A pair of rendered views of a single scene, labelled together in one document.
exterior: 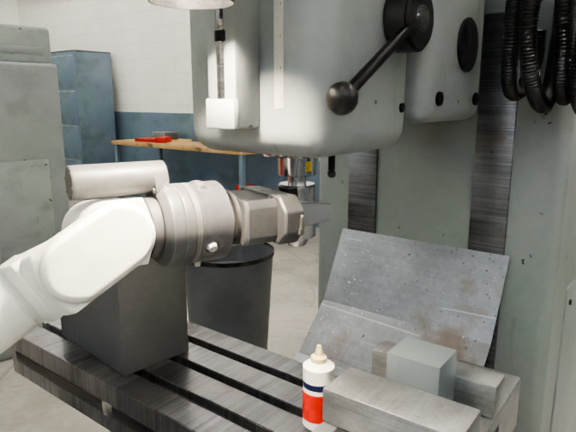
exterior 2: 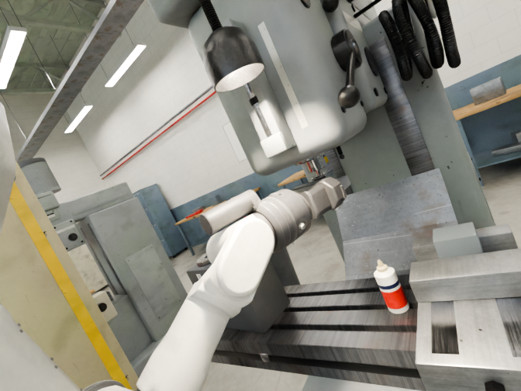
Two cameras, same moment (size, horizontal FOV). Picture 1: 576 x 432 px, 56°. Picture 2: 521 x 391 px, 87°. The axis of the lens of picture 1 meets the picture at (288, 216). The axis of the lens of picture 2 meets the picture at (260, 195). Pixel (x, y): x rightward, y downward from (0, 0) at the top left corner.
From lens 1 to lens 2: 0.17 m
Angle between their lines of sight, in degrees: 6
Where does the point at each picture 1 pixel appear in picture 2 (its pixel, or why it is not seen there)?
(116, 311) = not seen: hidden behind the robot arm
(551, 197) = (448, 125)
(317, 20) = (308, 63)
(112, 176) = (229, 209)
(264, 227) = (323, 202)
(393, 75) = not seen: hidden behind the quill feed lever
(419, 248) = (383, 188)
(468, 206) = (401, 153)
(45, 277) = (225, 286)
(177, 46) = (186, 166)
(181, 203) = (274, 207)
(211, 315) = not seen: hidden behind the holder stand
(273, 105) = (300, 127)
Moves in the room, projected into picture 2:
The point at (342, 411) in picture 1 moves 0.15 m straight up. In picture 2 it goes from (430, 289) to (395, 202)
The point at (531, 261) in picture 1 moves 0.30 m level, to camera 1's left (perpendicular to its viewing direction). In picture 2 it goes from (453, 164) to (352, 212)
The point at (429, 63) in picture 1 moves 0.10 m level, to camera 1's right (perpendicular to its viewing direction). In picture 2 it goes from (363, 74) to (408, 53)
